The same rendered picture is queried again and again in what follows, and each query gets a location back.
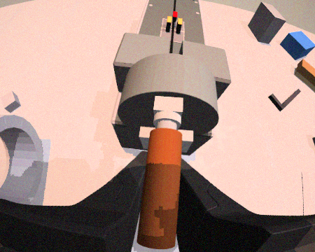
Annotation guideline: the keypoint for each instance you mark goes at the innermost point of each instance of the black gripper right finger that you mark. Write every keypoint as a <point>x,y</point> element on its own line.
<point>210,221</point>

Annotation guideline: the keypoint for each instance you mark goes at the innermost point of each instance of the dark brown l-shaped bar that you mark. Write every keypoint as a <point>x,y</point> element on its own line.
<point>280,106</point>

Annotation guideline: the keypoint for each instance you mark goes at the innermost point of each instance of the blue rectangular block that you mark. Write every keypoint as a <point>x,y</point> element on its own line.
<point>297,44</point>

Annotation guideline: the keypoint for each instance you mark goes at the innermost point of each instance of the orange rectangular block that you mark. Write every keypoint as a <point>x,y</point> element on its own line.
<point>306,73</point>

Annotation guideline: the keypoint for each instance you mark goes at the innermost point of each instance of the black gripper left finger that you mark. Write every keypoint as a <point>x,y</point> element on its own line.
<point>105,221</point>

